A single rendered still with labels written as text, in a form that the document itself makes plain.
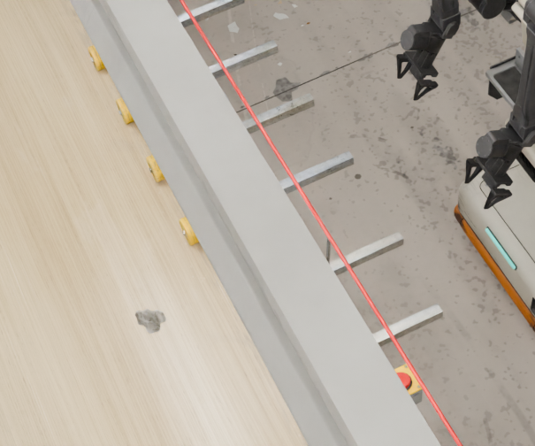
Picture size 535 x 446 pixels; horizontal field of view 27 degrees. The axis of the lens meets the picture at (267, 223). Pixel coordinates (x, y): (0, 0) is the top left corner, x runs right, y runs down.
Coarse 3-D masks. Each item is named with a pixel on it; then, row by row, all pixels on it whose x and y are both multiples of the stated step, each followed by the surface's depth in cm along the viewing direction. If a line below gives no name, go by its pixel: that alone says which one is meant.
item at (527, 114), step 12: (528, 0) 252; (528, 24) 255; (528, 36) 256; (528, 48) 258; (528, 60) 261; (528, 72) 263; (528, 84) 266; (528, 96) 269; (516, 108) 276; (528, 108) 272; (516, 120) 281; (528, 120) 275; (516, 132) 282; (528, 132) 278
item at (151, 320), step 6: (138, 312) 298; (144, 312) 297; (150, 312) 297; (156, 312) 297; (162, 312) 298; (138, 318) 297; (144, 318) 298; (150, 318) 296; (156, 318) 297; (162, 318) 296; (138, 324) 297; (144, 324) 296; (150, 324) 295; (156, 324) 296; (150, 330) 295; (156, 330) 295
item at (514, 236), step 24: (480, 192) 385; (528, 192) 383; (456, 216) 402; (480, 216) 383; (504, 216) 379; (528, 216) 378; (480, 240) 390; (504, 240) 374; (528, 240) 372; (504, 264) 378; (528, 264) 367; (504, 288) 387; (528, 288) 367; (528, 312) 376
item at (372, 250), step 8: (384, 240) 309; (392, 240) 309; (400, 240) 309; (368, 248) 308; (376, 248) 308; (384, 248) 308; (392, 248) 310; (344, 256) 308; (352, 256) 307; (360, 256) 307; (368, 256) 307; (376, 256) 309; (336, 264) 306; (352, 264) 307; (360, 264) 309; (336, 272) 306
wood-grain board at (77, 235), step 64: (0, 0) 374; (64, 0) 371; (0, 64) 357; (64, 64) 354; (0, 128) 341; (64, 128) 339; (128, 128) 336; (0, 192) 327; (64, 192) 325; (128, 192) 323; (0, 256) 314; (64, 256) 312; (128, 256) 310; (192, 256) 308; (0, 320) 302; (64, 320) 300; (128, 320) 298; (192, 320) 296; (0, 384) 291; (64, 384) 289; (128, 384) 287; (192, 384) 285; (256, 384) 284
